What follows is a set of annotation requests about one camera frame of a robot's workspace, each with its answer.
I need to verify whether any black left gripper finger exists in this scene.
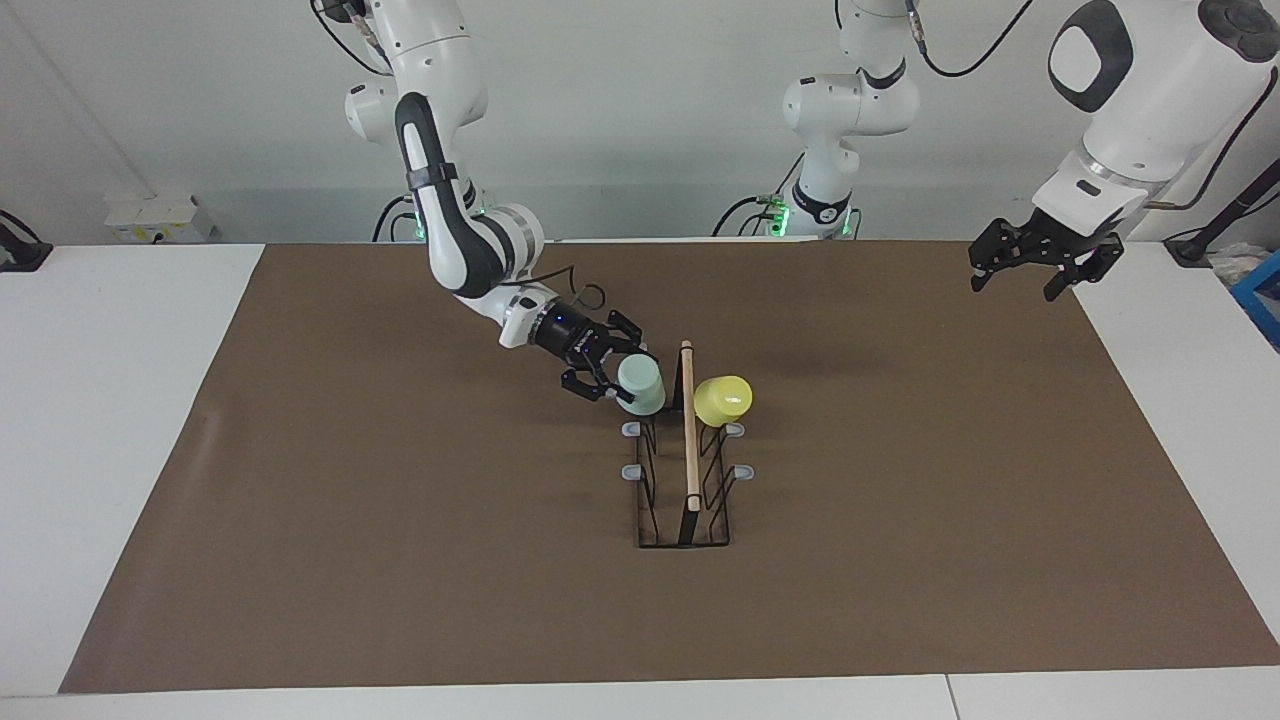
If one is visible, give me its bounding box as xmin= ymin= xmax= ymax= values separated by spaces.
xmin=968 ymin=220 xmax=1021 ymax=294
xmin=1043 ymin=245 xmax=1124 ymax=303

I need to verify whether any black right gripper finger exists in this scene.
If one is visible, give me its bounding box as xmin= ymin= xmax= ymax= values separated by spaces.
xmin=560 ymin=365 xmax=626 ymax=405
xmin=600 ymin=310 xmax=661 ymax=361

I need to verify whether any light green plastic cup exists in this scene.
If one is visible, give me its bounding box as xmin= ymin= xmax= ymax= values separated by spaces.
xmin=615 ymin=354 xmax=667 ymax=417

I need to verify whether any yellow plastic cup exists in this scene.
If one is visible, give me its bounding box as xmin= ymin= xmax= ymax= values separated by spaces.
xmin=693 ymin=375 xmax=755 ymax=428

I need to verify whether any clear plastic bag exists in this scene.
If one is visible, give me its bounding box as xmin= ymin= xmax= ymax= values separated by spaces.
xmin=1208 ymin=243 xmax=1271 ymax=286

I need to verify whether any blue box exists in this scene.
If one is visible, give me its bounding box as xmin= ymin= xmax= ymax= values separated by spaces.
xmin=1230 ymin=250 xmax=1280 ymax=351

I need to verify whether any brown table mat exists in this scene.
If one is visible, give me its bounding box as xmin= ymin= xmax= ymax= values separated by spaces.
xmin=58 ymin=240 xmax=1280 ymax=695

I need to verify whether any black table clamp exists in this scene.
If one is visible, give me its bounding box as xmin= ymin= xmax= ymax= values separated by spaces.
xmin=0 ymin=210 xmax=54 ymax=273

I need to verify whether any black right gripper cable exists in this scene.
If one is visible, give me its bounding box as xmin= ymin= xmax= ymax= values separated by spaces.
xmin=520 ymin=263 xmax=607 ymax=313

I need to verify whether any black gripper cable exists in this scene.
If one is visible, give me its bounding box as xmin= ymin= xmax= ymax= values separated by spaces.
xmin=905 ymin=0 xmax=1280 ymax=211
xmin=520 ymin=263 xmax=607 ymax=313

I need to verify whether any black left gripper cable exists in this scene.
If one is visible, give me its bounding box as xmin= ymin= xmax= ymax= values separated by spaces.
xmin=905 ymin=0 xmax=1280 ymax=211

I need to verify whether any black wire cup rack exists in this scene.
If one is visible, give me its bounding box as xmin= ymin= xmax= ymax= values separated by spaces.
xmin=622 ymin=340 xmax=756 ymax=550

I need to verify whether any black arm base cable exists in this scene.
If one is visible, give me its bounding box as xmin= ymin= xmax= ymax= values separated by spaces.
xmin=712 ymin=150 xmax=806 ymax=238

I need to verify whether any white wall socket box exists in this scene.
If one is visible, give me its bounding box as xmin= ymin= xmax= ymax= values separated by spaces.
xmin=104 ymin=193 xmax=214 ymax=244

